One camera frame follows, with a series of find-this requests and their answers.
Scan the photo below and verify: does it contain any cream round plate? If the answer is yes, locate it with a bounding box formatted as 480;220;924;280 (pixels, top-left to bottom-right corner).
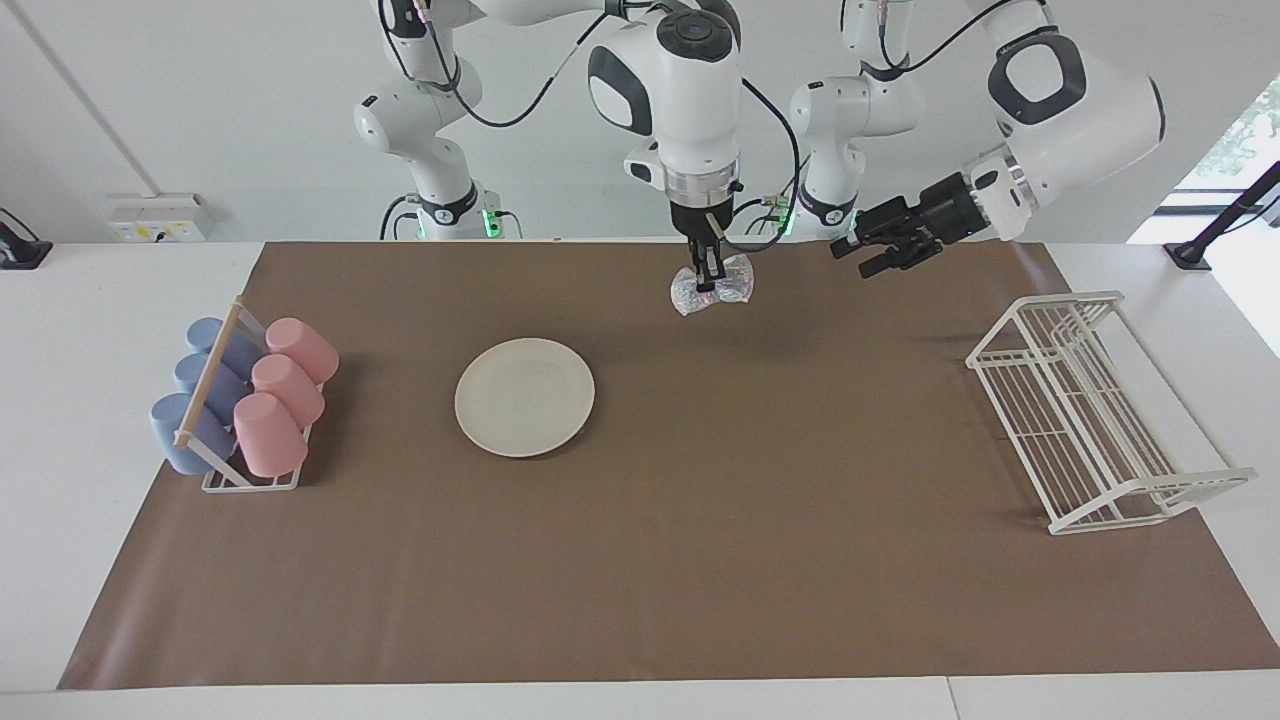
455;338;596;459

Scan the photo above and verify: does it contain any brown table mat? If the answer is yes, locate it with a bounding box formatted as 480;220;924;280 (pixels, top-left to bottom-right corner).
57;240;1280;691

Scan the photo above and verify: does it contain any pink plastic cup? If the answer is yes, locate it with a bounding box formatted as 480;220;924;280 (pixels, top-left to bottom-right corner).
251;354;326;429
265;317;340;385
233;392;309;478

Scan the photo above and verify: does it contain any blue plastic cup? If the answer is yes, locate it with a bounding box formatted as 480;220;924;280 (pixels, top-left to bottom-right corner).
150;392;237;476
174;352;251;422
186;317;264;377

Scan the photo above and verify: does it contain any black base cable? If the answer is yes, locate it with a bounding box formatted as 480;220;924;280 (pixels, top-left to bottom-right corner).
718;190;801;238
379;195;421;241

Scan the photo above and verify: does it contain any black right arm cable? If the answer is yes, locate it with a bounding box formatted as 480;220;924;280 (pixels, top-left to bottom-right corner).
380;0;803;253

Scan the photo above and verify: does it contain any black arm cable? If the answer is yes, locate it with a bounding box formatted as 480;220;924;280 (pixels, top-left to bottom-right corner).
840;0;1021;83
380;0;803;253

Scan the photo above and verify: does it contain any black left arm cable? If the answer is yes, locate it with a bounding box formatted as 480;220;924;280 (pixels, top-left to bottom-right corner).
840;0;1021;83

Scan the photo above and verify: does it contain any black table clamp mount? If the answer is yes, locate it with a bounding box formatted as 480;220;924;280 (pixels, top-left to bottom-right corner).
1165;160;1280;271
0;208;53;271

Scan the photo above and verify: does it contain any white wire dish rack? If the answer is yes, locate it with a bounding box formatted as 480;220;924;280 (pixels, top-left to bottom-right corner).
965;291;1259;536

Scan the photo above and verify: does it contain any white wire cup rack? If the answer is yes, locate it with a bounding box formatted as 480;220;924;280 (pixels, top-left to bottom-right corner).
173;297;327;493

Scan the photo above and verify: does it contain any white wall power socket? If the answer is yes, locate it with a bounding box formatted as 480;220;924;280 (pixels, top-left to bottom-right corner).
108;193;213;244

